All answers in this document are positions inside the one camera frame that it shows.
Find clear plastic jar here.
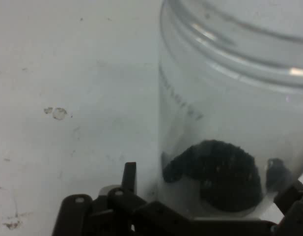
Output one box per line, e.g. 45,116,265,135
157,0,303,219

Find black granules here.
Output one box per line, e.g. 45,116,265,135
162,139,264,212

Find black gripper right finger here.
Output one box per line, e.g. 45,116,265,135
266,158,303,236

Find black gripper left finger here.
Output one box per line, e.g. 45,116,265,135
52,161,147,236

